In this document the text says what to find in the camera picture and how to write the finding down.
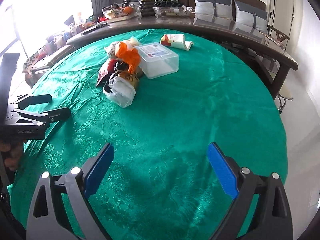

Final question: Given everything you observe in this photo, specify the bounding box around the glass fruit tray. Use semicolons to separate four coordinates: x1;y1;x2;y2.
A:
153;0;193;17

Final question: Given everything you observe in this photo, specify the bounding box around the black clear plastic wrapper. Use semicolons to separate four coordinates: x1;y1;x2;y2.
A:
103;60;136;108

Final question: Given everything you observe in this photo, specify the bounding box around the clear plastic lidded box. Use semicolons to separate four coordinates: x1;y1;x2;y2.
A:
136;43;179;79

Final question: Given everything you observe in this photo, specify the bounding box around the long dark wooden table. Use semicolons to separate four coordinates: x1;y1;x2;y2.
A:
31;15;298;97

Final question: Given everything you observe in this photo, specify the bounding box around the red snack wrapper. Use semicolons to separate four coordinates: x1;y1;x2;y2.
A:
96;59;118;87

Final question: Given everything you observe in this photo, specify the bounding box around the white dotted wrapper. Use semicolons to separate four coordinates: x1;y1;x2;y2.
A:
104;41;120;60

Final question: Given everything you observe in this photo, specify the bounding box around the green satin tablecloth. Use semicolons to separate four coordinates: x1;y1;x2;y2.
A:
9;29;288;239

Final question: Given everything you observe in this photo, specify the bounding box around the grey white cushion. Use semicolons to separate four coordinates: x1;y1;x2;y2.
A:
194;0;233;20
234;1;268;34

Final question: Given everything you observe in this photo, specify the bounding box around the left hand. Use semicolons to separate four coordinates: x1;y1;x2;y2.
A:
1;141;25;171

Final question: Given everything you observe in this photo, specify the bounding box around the small rolling stool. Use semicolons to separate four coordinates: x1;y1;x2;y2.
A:
274;83;293;114

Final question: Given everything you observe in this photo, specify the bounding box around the orange plastic wrapper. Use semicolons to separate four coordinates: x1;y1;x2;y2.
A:
115;41;140;74

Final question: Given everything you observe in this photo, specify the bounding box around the dark green yellow snack bag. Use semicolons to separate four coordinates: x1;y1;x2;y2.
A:
109;70;139;90

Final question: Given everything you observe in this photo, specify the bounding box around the white red carton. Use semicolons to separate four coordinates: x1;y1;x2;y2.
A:
160;34;194;51

